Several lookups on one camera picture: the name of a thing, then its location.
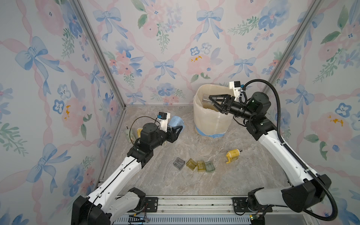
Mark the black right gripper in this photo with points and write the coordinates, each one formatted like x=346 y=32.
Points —
x=229 y=100

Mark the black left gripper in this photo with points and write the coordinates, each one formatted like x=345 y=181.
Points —
x=171 y=135

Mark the blue pencil sharpener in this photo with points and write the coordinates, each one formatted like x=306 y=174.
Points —
x=177 y=121

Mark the clear shavings tray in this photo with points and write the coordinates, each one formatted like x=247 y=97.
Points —
x=179 y=163

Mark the yellow pencil sharpener front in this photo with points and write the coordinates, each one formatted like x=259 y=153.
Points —
x=138 y=131

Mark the yellow pencil sharpener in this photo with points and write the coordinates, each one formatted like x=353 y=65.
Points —
x=138 y=131
x=232 y=155

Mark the yellow tinted tray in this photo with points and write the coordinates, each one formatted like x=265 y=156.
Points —
x=191 y=164
x=201 y=167

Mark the pale green pencil sharpener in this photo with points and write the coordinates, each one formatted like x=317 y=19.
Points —
x=130 y=135

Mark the clear green-tinted tray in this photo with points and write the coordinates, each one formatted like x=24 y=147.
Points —
x=209 y=167

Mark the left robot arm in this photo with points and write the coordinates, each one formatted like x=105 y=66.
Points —
x=103 y=206

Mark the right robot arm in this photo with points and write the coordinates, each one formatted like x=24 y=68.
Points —
x=307 y=188

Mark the cream waste bin with liner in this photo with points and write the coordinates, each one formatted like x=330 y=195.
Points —
x=208 y=120

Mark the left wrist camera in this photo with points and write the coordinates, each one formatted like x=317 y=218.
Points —
x=163 y=119

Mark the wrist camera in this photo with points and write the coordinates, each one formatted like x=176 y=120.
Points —
x=163 y=119
x=237 y=89

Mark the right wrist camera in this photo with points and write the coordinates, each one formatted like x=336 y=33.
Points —
x=237 y=89

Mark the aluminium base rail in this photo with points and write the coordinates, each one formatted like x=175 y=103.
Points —
x=210 y=210

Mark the aluminium corner post right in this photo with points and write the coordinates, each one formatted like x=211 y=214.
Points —
x=281 y=24

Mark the aluminium corner post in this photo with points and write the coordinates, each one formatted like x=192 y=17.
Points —
x=281 y=24
x=79 y=11

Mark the aluminium corner post left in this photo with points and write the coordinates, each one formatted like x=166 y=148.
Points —
x=79 y=11

